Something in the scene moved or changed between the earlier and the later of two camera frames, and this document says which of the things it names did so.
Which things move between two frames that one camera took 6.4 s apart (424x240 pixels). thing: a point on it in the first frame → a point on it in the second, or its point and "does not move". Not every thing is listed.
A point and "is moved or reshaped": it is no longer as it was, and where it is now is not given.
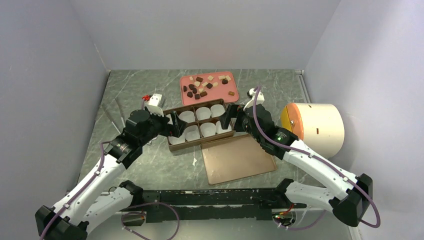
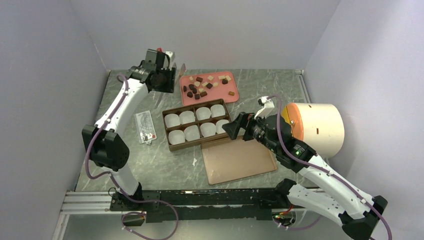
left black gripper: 172,130 → 168,87
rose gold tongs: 109,116 is moved or reshaped
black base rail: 163,206 does not move
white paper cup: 208,129 does not move
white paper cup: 187,116 does not move
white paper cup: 219,129 does not move
